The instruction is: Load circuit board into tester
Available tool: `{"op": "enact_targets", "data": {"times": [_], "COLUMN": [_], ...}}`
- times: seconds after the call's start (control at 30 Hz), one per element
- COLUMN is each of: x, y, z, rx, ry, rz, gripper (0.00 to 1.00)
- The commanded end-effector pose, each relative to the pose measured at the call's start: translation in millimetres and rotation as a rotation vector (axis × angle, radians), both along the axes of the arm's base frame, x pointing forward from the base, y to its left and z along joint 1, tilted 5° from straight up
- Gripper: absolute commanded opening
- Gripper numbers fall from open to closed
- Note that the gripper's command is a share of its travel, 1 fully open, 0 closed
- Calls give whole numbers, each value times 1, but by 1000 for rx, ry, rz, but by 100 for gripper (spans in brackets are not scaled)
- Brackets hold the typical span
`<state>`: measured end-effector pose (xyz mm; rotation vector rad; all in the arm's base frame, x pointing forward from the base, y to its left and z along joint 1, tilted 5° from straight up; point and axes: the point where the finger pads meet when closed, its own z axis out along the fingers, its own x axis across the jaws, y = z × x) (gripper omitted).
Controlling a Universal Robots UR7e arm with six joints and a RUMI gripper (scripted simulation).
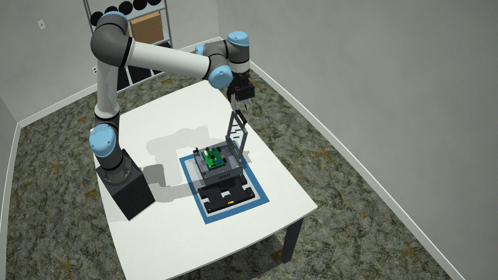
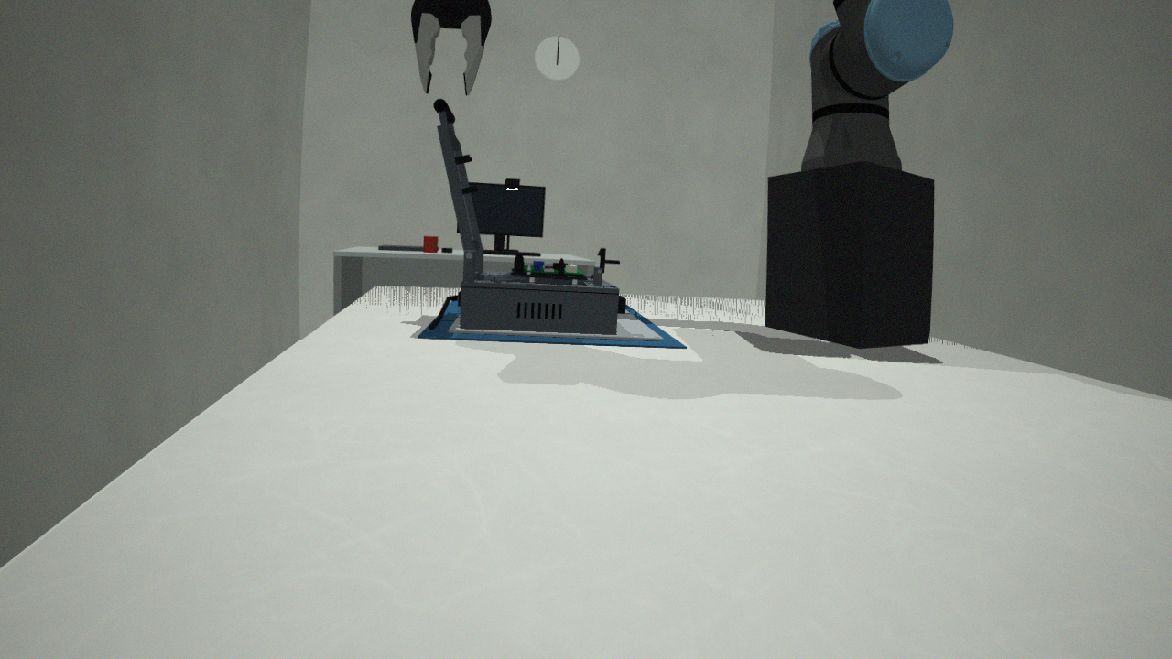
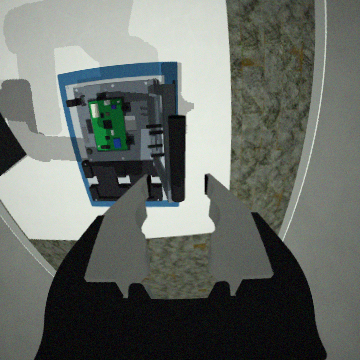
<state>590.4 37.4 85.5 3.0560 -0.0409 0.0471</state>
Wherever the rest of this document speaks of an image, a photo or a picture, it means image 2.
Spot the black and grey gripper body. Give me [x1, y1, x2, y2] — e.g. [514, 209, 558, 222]
[427, 0, 479, 29]

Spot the green circuit board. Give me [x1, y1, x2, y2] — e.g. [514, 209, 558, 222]
[524, 261, 584, 276]

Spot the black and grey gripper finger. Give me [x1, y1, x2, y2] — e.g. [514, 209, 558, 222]
[461, 0, 492, 95]
[411, 0, 440, 94]

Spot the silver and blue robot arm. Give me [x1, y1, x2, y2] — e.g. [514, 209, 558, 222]
[800, 0, 953, 171]

